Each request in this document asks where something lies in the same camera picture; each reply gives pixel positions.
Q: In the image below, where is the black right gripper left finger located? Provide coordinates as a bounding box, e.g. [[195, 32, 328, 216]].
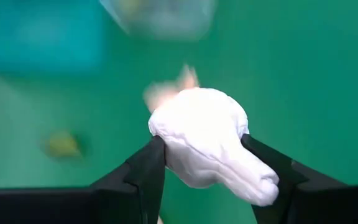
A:
[[0, 136, 167, 224]]

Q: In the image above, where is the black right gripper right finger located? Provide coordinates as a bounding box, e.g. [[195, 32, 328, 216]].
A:
[[242, 133, 358, 224]]

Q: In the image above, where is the small green cabbage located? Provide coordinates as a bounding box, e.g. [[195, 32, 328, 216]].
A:
[[44, 129, 85, 160]]

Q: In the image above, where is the white garlic bulb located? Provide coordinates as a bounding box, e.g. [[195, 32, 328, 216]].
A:
[[147, 87, 281, 207]]

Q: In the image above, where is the teal translucent plastic bin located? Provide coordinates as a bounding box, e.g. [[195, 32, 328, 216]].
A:
[[0, 0, 107, 74]]

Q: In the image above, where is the clear plastic bin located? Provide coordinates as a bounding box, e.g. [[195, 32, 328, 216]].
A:
[[99, 0, 218, 42]]

